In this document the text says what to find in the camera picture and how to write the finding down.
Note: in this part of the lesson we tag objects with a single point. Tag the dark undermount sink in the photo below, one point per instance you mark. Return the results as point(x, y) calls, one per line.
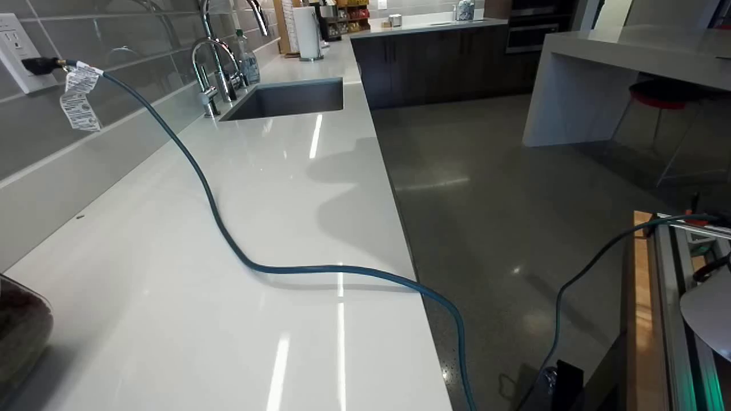
point(282, 99)

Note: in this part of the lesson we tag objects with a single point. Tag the dark wood base cabinets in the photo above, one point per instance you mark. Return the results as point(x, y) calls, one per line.
point(442, 66)

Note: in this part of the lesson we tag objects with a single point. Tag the chrome kitchen faucet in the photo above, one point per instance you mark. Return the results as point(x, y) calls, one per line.
point(226, 75)

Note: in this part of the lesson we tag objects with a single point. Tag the built-in black oven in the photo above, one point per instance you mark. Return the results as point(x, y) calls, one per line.
point(532, 18)

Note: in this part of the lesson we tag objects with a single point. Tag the white kitchen island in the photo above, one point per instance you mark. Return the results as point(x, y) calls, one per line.
point(584, 79)

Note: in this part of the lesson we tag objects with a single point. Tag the red bar stool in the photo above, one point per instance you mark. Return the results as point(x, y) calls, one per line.
point(663, 94)

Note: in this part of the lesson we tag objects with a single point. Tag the wooden robot cart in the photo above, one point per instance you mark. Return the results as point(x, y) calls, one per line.
point(674, 317)

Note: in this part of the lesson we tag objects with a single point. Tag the black power plug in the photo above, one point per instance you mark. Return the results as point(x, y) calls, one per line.
point(41, 64)

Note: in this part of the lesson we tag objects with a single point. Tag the dark object on counter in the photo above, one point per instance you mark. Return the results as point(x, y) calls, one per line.
point(25, 323)

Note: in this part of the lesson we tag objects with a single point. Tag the white cable tag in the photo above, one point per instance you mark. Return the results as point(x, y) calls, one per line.
point(80, 81)

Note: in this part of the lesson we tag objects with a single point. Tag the white wall outlet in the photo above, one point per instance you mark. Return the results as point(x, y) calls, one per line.
point(14, 49)

